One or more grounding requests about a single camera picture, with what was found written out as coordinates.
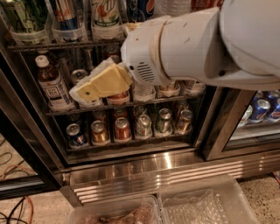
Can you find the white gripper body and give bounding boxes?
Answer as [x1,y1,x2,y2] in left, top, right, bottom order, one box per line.
[121,21,171,86]

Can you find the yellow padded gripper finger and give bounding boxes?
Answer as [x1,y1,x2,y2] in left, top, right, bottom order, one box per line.
[69,58,133,103]

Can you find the red bull can top shelf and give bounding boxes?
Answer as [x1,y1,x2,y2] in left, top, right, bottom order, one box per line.
[50,0,78,31]

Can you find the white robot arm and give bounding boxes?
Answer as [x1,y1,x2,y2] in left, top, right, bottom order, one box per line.
[69,0,280,102]

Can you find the red coca-cola can middle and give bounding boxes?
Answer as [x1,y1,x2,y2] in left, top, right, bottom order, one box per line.
[107,91,130,105]

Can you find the blue red bull can middle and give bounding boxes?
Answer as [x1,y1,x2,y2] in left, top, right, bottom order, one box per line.
[70,69,88,85]

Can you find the water bottle middle shelf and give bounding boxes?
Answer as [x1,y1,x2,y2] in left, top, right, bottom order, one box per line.
[134,83,156,102]

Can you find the pepsi can top shelf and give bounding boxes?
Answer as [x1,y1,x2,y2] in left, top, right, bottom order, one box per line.
[127,0,155,22]

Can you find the pepsi can shelf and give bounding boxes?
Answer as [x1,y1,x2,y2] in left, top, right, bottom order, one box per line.
[127,0,155,22]
[66,123,88,147]

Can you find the gold can middle shelf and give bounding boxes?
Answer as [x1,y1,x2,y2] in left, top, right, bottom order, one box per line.
[159,81,179,97]

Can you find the gold can shelf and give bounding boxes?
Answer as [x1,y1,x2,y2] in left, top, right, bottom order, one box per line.
[159,81,179,97]
[91,120,109,144]
[175,109,193,132]

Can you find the clear water bottle top shelf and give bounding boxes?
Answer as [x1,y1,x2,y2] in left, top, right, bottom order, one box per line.
[155,0,192,17]

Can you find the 7up can top shelf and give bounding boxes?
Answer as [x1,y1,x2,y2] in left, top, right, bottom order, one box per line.
[90,0,120,27]

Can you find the gold can bottom shelf left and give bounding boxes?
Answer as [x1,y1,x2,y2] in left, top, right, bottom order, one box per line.
[91,120,109,144]

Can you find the red can bottom shelf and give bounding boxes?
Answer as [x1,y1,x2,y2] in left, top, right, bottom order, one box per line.
[115,117,131,140]

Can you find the silver can bottom shelf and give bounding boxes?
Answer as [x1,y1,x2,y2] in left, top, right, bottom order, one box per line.
[136,115,152,138]

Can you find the pepsi can bottom shelf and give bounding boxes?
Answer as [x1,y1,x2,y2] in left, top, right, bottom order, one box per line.
[66,123,88,147]

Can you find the coca-cola can top shelf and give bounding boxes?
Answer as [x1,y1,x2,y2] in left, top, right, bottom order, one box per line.
[192,0,224,10]

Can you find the green can bottom shelf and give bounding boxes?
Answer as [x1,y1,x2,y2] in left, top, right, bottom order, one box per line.
[155,108,172,135]

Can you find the green can shelf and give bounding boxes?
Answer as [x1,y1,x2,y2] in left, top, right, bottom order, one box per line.
[0,0,48,33]
[155,108,172,135]

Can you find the gold can bottom shelf right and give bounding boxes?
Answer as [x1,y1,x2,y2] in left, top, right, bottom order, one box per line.
[175,109,193,132]

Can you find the green can top shelf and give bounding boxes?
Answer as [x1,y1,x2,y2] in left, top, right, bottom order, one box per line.
[0,0,48,33]

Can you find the steel fridge base grille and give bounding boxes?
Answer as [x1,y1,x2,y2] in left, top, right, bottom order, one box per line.
[60,150,280,207]

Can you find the open fridge door left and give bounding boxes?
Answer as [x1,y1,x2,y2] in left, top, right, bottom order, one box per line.
[0,49,63,200]

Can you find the closed fridge door right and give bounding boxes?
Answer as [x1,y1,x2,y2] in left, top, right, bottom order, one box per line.
[203,89,280,160]

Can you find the iced tea bottle left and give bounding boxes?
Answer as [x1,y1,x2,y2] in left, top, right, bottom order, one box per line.
[35,55,74,112]

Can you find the iced tea bottle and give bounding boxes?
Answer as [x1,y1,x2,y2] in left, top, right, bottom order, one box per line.
[35,55,74,112]
[185,80,206,95]

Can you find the iced tea bottle right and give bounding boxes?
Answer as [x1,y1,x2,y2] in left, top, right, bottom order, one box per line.
[185,80,206,95]

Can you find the clear plastic bin left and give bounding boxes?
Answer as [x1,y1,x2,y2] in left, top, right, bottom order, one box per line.
[66,195,163,224]

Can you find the clear plastic bin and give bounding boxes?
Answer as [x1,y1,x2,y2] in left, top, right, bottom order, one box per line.
[157,175,260,224]
[66,195,163,224]

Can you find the pepsi cans behind glass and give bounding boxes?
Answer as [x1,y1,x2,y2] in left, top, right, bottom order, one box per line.
[238,90,280,127]

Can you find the clear plastic bin right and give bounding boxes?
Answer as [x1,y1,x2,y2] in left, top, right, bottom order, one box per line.
[157,175,260,224]

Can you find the middle wire shelf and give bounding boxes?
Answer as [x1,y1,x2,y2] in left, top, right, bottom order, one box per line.
[45,94,202,116]

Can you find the orange cable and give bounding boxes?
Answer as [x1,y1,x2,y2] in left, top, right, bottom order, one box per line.
[0,164,39,224]

